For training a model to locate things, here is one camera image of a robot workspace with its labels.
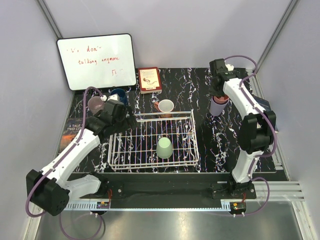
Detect mauve ceramic mug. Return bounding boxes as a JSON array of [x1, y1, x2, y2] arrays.
[[87, 96, 105, 115]]

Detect pink plastic cup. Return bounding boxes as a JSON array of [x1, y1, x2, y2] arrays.
[[212, 96, 229, 105]]

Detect black marbled table mat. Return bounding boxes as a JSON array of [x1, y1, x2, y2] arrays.
[[56, 67, 277, 174]]

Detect lavender plastic cup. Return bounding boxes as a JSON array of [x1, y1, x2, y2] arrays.
[[209, 96, 229, 117]]

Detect red and cream book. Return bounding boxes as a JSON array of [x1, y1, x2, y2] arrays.
[[138, 67, 162, 94]]

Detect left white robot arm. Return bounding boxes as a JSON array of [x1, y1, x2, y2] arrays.
[[25, 99, 138, 218]]

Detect Tale of Two Cities book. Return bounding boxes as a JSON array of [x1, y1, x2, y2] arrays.
[[58, 118, 83, 154]]

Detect white dry-erase board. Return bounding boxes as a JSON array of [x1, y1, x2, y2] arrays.
[[56, 33, 137, 91]]

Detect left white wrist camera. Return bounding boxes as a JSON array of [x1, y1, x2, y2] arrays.
[[100, 94, 120, 102]]

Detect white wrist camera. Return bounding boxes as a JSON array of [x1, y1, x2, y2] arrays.
[[100, 94, 120, 102], [225, 63, 235, 72]]

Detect white slotted cable duct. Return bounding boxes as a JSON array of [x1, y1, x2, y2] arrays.
[[64, 201, 111, 211]]

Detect orange pink mug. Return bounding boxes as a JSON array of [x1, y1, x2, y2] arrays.
[[153, 99, 175, 118]]

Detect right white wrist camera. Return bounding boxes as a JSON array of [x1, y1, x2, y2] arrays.
[[225, 63, 235, 72]]

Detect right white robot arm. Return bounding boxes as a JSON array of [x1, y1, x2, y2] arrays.
[[209, 58, 277, 199]]

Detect white wire dish rack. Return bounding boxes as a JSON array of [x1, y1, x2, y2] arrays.
[[107, 111, 200, 172]]

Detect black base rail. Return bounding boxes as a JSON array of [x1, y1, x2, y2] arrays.
[[102, 172, 257, 210]]

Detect light green plastic cup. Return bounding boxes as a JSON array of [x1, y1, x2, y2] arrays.
[[156, 137, 173, 159]]

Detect blue paperback book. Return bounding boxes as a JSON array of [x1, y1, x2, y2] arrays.
[[253, 96, 279, 136]]

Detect dark blue mug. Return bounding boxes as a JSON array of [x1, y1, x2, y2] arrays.
[[110, 88, 128, 106]]

